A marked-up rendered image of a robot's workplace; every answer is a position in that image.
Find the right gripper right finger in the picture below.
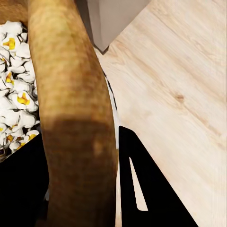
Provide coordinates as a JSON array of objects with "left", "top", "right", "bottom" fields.
[{"left": 118, "top": 126, "right": 199, "bottom": 227}]

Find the popcorn bag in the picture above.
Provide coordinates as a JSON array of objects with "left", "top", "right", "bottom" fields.
[{"left": 0, "top": 0, "right": 121, "bottom": 227}]

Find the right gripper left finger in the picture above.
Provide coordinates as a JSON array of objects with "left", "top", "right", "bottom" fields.
[{"left": 0, "top": 133, "right": 50, "bottom": 227}]

